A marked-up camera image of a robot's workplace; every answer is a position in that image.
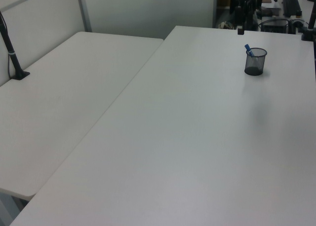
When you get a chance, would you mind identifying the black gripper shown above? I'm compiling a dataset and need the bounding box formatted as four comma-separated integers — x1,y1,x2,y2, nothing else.
235,5,245,36

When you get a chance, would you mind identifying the blue capped white marker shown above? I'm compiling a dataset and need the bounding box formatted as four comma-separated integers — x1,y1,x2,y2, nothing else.
244,43,256,58

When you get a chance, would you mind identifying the camouflage pattern bag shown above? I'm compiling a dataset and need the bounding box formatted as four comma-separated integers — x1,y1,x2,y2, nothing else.
217,21,235,29

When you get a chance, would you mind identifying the black tripod stand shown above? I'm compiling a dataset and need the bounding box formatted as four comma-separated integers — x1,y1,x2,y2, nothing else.
243,0,255,31

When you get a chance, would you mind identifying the black computer case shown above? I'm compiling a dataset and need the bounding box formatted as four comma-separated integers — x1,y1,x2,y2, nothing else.
261,18,290,34

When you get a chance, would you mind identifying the black mesh pen cup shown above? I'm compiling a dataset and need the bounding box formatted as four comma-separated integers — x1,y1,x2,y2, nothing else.
244,47,268,76

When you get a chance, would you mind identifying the black keyboard panel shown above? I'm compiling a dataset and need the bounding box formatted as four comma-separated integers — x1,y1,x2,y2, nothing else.
282,0,302,17

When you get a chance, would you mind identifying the black clamp stand pole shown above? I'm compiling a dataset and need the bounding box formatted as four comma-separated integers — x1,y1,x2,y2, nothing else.
300,3,316,41

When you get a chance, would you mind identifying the white side table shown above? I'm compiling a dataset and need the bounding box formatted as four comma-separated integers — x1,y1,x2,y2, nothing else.
0,31,164,201

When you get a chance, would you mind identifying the black stand pole white band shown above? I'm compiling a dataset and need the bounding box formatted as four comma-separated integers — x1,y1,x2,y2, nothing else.
0,10,31,80

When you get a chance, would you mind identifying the grey metal partition post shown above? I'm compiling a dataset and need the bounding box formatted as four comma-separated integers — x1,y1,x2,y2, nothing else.
76,0,92,32

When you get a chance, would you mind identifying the thin black stand cable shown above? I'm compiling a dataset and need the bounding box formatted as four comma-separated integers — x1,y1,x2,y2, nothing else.
6,54,12,79

